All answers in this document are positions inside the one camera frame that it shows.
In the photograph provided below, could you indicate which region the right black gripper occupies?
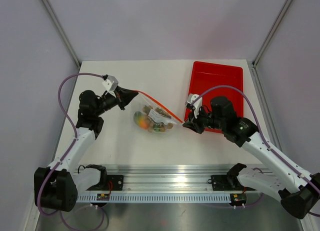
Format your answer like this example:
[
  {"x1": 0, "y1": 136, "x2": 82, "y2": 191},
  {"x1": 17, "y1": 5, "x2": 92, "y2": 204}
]
[{"x1": 183, "y1": 104, "x2": 226, "y2": 134}]

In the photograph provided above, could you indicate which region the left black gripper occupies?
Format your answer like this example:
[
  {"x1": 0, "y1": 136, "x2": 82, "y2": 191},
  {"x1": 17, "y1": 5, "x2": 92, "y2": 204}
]
[{"x1": 94, "y1": 85, "x2": 138, "y2": 117}]

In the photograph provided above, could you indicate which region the clear orange zip top bag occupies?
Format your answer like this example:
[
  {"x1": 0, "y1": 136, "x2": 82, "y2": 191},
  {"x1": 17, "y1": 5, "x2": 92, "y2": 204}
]
[{"x1": 130, "y1": 90, "x2": 183, "y2": 135}]

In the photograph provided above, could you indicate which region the green orange toy mango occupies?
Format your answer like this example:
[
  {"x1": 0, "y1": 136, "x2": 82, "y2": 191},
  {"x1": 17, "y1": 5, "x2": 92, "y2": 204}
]
[{"x1": 133, "y1": 111, "x2": 150, "y2": 130}]

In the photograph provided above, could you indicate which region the brown toy longan bunch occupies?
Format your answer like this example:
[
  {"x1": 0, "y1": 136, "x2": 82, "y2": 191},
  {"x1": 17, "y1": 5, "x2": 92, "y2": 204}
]
[{"x1": 142, "y1": 105, "x2": 176, "y2": 133}]

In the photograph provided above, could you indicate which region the green toy watermelon ball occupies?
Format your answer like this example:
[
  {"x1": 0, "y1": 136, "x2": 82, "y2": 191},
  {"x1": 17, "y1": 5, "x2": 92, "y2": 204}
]
[{"x1": 153, "y1": 124, "x2": 166, "y2": 133}]

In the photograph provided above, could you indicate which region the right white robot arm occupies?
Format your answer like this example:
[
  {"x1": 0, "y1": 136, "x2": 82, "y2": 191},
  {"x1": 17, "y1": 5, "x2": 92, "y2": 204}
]
[{"x1": 183, "y1": 94, "x2": 320, "y2": 219}]

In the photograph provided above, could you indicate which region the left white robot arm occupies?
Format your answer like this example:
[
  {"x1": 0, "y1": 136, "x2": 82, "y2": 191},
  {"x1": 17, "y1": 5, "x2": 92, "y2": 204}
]
[{"x1": 33, "y1": 86, "x2": 139, "y2": 214}]

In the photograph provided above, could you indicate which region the red plastic tray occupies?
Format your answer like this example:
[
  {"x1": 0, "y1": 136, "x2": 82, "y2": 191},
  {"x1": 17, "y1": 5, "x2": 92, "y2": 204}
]
[{"x1": 185, "y1": 61, "x2": 244, "y2": 134}]

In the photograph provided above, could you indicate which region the right small circuit board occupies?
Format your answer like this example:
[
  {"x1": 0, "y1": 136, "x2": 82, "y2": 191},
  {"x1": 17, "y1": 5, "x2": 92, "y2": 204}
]
[{"x1": 230, "y1": 193, "x2": 247, "y2": 203}]

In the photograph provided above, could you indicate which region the small circuit board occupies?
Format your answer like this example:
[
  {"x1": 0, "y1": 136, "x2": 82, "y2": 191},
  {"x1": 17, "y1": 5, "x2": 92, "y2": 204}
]
[
  {"x1": 230, "y1": 193, "x2": 247, "y2": 203},
  {"x1": 96, "y1": 193, "x2": 110, "y2": 202}
]

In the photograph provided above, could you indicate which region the left small circuit board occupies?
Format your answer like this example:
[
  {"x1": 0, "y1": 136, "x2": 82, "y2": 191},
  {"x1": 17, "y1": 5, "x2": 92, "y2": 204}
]
[{"x1": 96, "y1": 193, "x2": 110, "y2": 202}]

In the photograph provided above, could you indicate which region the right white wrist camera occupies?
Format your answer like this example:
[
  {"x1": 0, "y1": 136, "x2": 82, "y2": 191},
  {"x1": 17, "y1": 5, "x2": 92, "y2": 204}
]
[{"x1": 185, "y1": 93, "x2": 203, "y2": 119}]

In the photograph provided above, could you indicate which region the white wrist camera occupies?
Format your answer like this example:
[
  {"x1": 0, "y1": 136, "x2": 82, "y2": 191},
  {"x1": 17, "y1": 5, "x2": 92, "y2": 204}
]
[
  {"x1": 102, "y1": 75, "x2": 119, "y2": 93},
  {"x1": 185, "y1": 93, "x2": 203, "y2": 119}
]

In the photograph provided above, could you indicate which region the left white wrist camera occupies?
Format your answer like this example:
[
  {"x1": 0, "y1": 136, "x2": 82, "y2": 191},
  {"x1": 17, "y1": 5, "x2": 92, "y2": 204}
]
[{"x1": 102, "y1": 75, "x2": 119, "y2": 93}]

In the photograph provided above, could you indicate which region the aluminium rail frame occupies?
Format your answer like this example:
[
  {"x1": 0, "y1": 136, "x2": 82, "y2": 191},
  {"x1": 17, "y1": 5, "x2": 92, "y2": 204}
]
[{"x1": 33, "y1": 164, "x2": 306, "y2": 194}]

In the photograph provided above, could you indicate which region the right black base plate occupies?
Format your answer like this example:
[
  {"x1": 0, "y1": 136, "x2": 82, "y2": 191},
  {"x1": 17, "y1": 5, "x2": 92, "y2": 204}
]
[{"x1": 207, "y1": 174, "x2": 256, "y2": 192}]

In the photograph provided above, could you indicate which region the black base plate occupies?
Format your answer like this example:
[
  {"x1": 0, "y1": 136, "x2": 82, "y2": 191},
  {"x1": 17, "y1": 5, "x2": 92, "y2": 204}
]
[
  {"x1": 87, "y1": 174, "x2": 124, "y2": 191},
  {"x1": 207, "y1": 174, "x2": 256, "y2": 192}
]

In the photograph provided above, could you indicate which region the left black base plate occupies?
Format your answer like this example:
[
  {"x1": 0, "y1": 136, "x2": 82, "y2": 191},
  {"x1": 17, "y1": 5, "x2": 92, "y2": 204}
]
[{"x1": 87, "y1": 174, "x2": 124, "y2": 191}]

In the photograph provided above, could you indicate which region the white slotted cable duct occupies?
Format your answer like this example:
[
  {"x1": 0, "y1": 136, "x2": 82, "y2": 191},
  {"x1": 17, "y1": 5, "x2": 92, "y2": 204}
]
[{"x1": 76, "y1": 193, "x2": 231, "y2": 204}]

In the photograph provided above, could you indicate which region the left aluminium corner post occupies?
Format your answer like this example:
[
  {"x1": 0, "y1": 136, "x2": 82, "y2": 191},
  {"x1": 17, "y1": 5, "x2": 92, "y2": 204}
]
[{"x1": 39, "y1": 0, "x2": 82, "y2": 71}]

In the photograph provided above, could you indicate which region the aluminium corner post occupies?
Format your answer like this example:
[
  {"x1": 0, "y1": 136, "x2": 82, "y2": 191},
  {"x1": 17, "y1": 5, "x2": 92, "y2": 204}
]
[
  {"x1": 39, "y1": 0, "x2": 82, "y2": 71},
  {"x1": 252, "y1": 0, "x2": 294, "y2": 69}
]

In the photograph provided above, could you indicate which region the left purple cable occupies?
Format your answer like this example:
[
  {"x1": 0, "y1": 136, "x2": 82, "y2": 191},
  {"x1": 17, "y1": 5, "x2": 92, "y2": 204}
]
[{"x1": 36, "y1": 72, "x2": 108, "y2": 228}]

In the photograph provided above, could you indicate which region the right aluminium corner post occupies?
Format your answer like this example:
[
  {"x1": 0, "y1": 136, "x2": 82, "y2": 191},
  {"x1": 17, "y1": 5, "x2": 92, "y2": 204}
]
[{"x1": 252, "y1": 0, "x2": 294, "y2": 69}]

